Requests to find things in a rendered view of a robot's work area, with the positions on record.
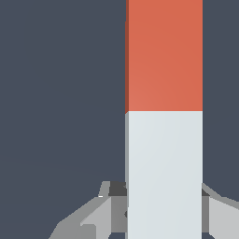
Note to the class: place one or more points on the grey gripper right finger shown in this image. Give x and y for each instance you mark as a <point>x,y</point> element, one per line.
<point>221,214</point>

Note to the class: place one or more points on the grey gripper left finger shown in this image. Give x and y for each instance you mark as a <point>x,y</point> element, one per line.
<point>99,214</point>

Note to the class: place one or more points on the orange and white peg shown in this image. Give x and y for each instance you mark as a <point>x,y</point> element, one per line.
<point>165,124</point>

